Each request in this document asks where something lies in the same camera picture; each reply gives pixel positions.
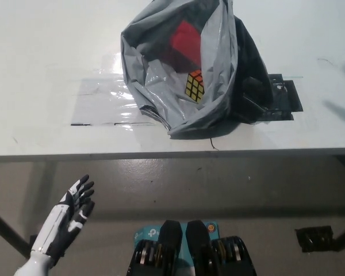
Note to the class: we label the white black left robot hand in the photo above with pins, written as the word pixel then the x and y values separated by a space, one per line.
pixel 57 224

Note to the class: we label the grey black plastic bag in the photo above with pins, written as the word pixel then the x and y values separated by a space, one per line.
pixel 212 115

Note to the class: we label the multicoloured rubik's cube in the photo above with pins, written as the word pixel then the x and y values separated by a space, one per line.
pixel 194 86

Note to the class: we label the black tape square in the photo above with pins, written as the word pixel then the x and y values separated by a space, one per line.
pixel 287 97

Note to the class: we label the clear tape patch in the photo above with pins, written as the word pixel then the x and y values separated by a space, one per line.
pixel 103 103

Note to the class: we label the thin black thread scrap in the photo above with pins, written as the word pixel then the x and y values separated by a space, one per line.
pixel 214 147

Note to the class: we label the red box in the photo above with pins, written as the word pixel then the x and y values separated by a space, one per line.
pixel 187 40

